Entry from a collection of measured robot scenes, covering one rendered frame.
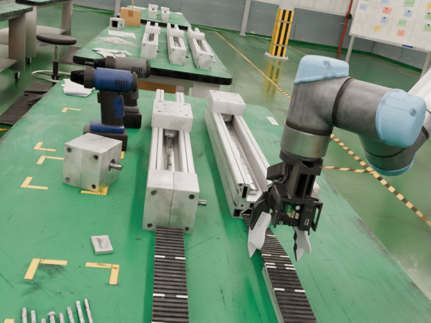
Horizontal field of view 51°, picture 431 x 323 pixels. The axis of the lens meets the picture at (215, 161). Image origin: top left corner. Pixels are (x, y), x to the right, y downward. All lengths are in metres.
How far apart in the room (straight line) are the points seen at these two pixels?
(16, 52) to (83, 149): 4.37
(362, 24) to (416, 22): 0.93
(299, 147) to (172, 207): 0.30
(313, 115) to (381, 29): 6.28
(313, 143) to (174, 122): 0.61
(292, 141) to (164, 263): 0.28
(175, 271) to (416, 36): 6.01
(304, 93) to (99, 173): 0.51
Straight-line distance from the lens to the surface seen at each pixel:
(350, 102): 0.67
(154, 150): 1.08
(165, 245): 0.81
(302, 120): 0.70
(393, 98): 0.67
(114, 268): 0.80
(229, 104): 1.51
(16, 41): 5.35
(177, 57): 2.86
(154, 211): 0.89
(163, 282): 0.72
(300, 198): 0.73
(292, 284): 0.78
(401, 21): 6.76
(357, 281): 0.91
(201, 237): 0.91
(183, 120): 1.25
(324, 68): 0.69
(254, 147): 1.23
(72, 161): 1.05
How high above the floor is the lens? 1.23
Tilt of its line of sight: 20 degrees down
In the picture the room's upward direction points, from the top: 10 degrees clockwise
